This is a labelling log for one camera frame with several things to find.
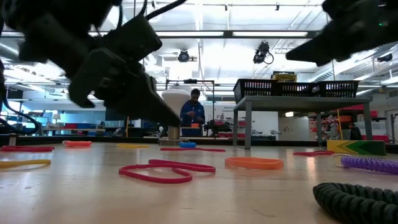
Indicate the black aluminium table frame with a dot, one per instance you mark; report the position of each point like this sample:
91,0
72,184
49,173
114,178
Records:
295,143

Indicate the black tubular stand frame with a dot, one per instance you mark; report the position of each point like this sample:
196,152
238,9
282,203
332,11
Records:
190,81

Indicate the white mushroom table lamp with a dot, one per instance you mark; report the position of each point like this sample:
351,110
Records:
178,99

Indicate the black ceiling fixture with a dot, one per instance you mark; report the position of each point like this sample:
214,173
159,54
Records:
385,57

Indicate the person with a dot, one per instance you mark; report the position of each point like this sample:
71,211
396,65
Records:
191,115

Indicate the black overhead light bar frame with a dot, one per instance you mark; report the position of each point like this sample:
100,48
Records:
228,34

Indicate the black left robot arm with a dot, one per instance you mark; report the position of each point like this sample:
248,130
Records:
46,18

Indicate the dark display screen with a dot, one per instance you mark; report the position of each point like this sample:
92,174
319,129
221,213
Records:
154,127

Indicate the yellow green crayon box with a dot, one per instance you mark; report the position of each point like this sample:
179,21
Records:
354,147
283,77

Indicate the yellow rubber band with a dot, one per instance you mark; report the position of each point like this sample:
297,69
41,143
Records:
132,146
31,162

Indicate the black computer monitor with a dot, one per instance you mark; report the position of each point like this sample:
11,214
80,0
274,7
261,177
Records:
113,115

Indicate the grey perforated metal shelf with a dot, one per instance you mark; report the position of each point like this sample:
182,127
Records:
298,104

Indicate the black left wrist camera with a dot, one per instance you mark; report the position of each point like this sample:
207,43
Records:
133,40

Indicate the black overhead camera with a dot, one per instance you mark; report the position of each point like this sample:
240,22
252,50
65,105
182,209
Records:
183,56

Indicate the orange rubber band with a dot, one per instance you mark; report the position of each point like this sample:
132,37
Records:
255,164

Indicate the black slotted plastic basket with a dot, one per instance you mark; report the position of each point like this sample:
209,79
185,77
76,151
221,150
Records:
255,90
335,90
295,90

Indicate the small black background robot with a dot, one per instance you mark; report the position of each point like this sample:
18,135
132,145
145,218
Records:
217,127

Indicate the red bin shelving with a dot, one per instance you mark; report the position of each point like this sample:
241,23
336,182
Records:
343,119

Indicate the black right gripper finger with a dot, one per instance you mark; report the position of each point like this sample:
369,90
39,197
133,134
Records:
323,46

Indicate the small white desk lamp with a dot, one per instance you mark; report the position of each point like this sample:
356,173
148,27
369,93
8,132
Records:
56,116

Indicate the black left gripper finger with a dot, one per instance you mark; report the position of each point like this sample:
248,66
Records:
149,105

